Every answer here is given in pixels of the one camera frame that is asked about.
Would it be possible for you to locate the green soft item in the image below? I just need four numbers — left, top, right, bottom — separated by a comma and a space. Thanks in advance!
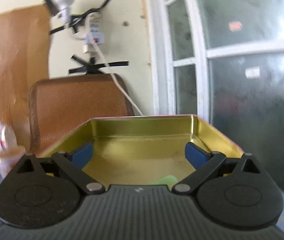
151, 175, 178, 187

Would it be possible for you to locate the pink tin box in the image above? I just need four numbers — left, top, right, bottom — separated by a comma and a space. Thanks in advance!
38, 115, 243, 186

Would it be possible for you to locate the brown woven chair back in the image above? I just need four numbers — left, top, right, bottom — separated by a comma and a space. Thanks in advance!
28, 74, 134, 154

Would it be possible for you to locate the white framed frosted glass door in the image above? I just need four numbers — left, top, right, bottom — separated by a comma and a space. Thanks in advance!
146, 0, 284, 190

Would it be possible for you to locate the wooden floor-pattern board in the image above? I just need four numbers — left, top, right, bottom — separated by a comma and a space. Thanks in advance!
0, 5, 51, 149

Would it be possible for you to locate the white power cable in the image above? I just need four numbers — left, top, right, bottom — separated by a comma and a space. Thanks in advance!
85, 15, 145, 117

